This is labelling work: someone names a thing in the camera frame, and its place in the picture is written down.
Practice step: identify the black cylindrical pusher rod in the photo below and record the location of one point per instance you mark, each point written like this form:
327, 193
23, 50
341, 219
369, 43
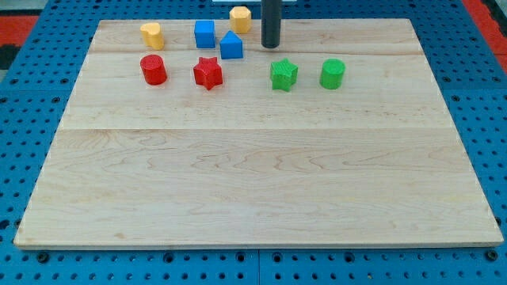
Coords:
270, 23

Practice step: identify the yellow hexagon block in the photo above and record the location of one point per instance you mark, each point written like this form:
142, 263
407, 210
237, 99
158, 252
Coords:
240, 19

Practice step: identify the blue cube block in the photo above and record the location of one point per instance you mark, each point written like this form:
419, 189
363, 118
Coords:
204, 34

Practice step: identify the blue triangle block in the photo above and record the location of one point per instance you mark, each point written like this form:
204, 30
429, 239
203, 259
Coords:
231, 46

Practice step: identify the green star block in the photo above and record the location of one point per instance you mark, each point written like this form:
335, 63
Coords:
283, 75

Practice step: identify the red star block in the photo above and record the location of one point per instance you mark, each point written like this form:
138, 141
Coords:
208, 73

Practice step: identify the green cylinder block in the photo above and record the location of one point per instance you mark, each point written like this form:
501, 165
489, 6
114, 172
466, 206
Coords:
332, 73

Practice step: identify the yellow heart block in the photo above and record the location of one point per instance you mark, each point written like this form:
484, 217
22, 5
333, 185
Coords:
152, 35

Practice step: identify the red cylinder block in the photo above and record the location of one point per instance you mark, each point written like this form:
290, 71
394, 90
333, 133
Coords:
153, 69

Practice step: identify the light wooden board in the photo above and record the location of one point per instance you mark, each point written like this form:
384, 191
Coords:
376, 163

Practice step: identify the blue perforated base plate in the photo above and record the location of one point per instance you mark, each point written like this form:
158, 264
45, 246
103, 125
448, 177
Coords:
38, 84

